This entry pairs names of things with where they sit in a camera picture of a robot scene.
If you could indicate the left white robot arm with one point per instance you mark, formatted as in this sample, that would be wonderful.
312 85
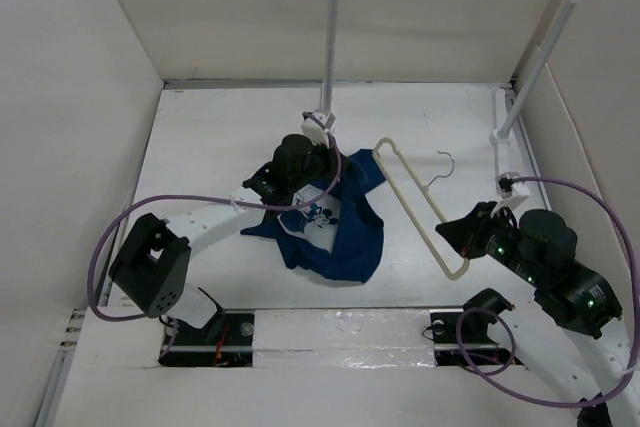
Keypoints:
151 266

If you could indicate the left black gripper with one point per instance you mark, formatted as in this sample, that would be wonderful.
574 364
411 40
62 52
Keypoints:
332 162

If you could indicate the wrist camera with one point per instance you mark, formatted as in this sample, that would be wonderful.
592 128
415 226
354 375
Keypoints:
317 126
512 193

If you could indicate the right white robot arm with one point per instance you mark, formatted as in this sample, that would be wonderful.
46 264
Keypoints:
540 248

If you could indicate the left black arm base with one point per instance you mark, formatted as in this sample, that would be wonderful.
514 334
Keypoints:
231 347

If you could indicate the blue Mickey Mouse t-shirt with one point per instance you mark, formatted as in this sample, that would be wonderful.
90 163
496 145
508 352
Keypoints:
340 237

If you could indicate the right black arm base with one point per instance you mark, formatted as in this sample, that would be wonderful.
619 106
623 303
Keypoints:
481 349

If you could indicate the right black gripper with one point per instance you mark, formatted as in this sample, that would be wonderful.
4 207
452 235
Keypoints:
463 234

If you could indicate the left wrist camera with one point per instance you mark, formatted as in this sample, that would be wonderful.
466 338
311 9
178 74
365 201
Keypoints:
317 126

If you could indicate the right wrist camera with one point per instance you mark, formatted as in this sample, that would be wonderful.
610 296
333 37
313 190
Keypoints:
512 193

